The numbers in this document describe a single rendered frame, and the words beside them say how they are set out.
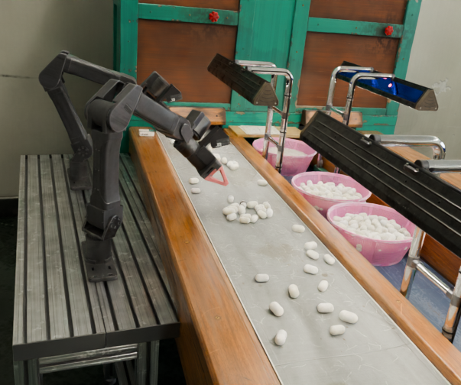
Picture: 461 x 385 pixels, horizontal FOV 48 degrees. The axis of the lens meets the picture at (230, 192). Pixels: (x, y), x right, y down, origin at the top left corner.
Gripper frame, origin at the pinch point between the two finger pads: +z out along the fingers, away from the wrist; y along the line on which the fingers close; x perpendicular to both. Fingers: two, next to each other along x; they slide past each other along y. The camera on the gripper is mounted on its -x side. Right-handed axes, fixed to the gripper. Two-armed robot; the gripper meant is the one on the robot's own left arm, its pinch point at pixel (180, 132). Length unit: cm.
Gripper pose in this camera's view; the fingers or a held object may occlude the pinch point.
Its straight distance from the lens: 188.5
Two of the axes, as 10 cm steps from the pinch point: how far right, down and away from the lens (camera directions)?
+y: -2.6, -3.8, 8.9
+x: -6.9, 7.2, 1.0
